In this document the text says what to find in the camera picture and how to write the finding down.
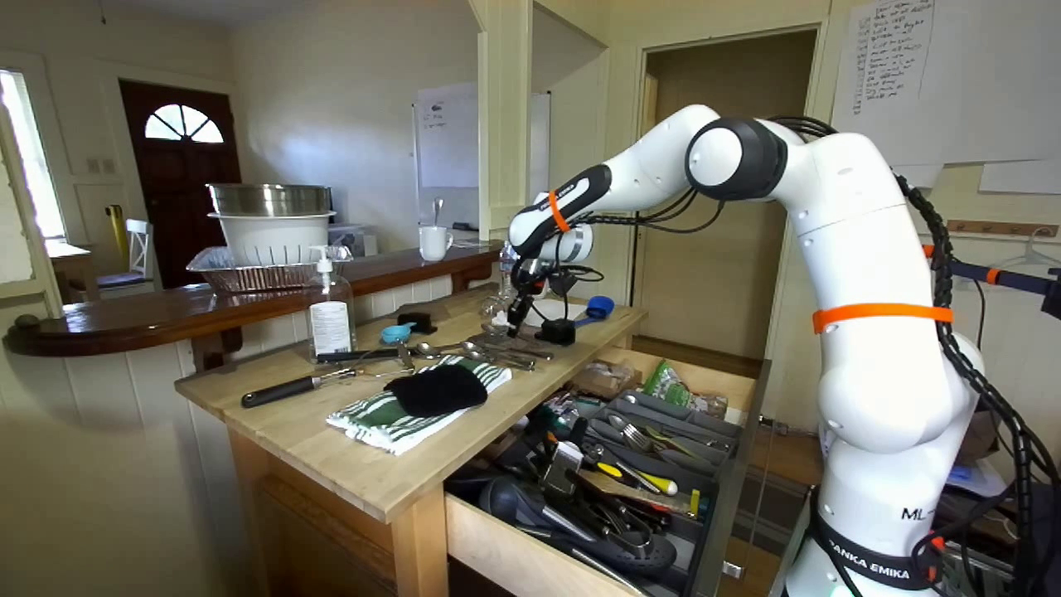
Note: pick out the metal spoon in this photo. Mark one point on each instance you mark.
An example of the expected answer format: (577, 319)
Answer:
(477, 350)
(427, 350)

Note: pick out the wall switch plate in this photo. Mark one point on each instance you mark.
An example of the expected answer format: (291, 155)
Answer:
(100, 166)

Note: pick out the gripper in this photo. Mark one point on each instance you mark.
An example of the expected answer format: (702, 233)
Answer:
(528, 274)

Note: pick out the spoon in mug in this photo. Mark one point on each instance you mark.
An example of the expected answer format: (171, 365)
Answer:
(437, 211)

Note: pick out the white chair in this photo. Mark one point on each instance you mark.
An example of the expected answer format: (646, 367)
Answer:
(138, 240)

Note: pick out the paper sheets on wall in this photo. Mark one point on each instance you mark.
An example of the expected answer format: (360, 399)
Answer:
(953, 75)

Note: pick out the whiteboard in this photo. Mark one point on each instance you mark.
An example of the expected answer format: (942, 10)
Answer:
(448, 137)

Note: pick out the brown wooden bar counter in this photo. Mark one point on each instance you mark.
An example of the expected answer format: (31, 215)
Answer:
(149, 315)

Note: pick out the green striped towel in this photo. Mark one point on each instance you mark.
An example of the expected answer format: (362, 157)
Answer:
(373, 419)

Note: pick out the white mug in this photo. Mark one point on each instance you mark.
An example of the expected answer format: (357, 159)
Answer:
(432, 244)

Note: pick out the black round object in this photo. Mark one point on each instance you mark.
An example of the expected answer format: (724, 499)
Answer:
(557, 332)

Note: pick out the blue scoop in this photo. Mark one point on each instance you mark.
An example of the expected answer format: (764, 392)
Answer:
(598, 308)

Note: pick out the wooden hook rail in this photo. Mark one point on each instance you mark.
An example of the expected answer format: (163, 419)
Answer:
(1003, 228)

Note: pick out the black block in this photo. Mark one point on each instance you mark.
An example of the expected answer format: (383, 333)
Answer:
(417, 322)

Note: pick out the clear pump bottle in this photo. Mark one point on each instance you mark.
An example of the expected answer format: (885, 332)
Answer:
(331, 323)

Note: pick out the black cloth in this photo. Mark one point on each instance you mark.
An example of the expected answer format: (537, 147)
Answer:
(435, 390)

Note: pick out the clear plastic bag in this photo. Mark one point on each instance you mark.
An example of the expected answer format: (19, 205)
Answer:
(605, 377)

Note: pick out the small blue measuring cup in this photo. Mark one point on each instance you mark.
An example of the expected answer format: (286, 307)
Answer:
(396, 332)

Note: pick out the dark brown door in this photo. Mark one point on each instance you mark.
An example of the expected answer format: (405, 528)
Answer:
(178, 199)

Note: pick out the clothes hanger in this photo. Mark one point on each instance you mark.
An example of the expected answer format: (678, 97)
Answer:
(1030, 253)

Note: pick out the bunch of metal forks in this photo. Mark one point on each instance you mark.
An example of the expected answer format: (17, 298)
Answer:
(634, 433)

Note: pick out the window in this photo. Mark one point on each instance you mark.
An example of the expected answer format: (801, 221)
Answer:
(37, 157)

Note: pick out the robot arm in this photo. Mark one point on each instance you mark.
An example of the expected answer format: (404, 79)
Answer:
(862, 274)

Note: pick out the steel bowl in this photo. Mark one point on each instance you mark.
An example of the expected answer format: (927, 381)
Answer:
(269, 200)

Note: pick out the white colander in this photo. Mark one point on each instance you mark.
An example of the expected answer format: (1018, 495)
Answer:
(273, 239)

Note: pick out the wooden drawer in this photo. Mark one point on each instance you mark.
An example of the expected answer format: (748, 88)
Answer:
(514, 551)

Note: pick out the wooden table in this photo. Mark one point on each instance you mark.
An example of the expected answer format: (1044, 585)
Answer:
(70, 257)

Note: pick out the clear water bottle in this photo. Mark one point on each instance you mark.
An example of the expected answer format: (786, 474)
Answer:
(507, 269)

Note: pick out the grey utensil holder tray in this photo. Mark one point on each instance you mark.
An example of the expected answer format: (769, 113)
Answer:
(704, 435)

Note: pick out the green packet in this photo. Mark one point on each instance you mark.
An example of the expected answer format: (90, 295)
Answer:
(663, 383)

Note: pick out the foil tray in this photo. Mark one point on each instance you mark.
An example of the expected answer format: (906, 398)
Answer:
(249, 278)

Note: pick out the heap of kitchen utensils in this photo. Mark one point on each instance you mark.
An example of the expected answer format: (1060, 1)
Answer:
(572, 497)

